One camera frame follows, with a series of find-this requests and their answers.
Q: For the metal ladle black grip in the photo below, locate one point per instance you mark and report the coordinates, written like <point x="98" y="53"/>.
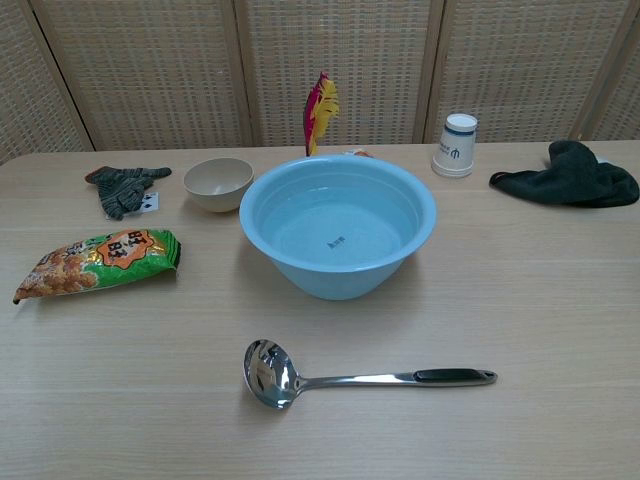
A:
<point x="360" y="381"/>

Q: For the light blue plastic basin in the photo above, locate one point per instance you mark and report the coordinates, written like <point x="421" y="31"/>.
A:
<point x="330" y="280"/>

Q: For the orange snack packet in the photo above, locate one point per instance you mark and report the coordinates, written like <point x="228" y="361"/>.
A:
<point x="360" y="152"/>

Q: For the beige bowl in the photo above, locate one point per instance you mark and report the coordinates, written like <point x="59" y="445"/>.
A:
<point x="217" y="185"/>

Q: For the red yellow toy figure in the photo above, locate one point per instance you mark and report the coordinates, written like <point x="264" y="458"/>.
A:
<point x="320" y="112"/>

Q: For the white paper cup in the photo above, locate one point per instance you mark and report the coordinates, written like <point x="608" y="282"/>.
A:
<point x="454" y="150"/>

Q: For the playing card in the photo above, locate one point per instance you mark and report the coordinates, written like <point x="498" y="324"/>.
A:
<point x="151" y="202"/>

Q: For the striped knit work glove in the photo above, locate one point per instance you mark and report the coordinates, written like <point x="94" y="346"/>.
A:
<point x="117" y="192"/>

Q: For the green orange snack bag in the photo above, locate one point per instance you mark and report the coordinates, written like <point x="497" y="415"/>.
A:
<point x="100" y="262"/>

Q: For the woven folding screen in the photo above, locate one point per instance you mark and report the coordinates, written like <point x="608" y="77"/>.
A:
<point x="165" y="70"/>

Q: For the black cloth mitt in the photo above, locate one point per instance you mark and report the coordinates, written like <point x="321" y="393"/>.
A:
<point x="570" y="182"/>

